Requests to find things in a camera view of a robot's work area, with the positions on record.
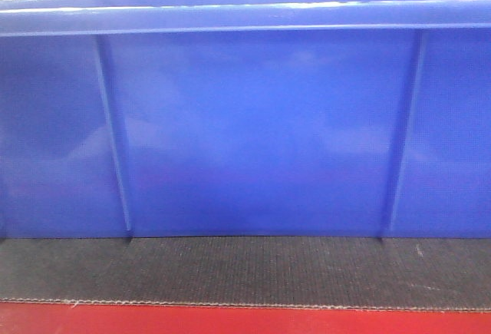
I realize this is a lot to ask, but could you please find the red conveyor edge frame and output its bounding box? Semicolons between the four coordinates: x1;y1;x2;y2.
1;302;490;333

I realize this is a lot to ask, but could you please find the large blue plastic bin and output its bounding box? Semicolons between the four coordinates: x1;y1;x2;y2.
1;0;490;238

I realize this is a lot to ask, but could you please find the dark conveyor belt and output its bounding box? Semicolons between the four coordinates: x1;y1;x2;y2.
1;236;490;313

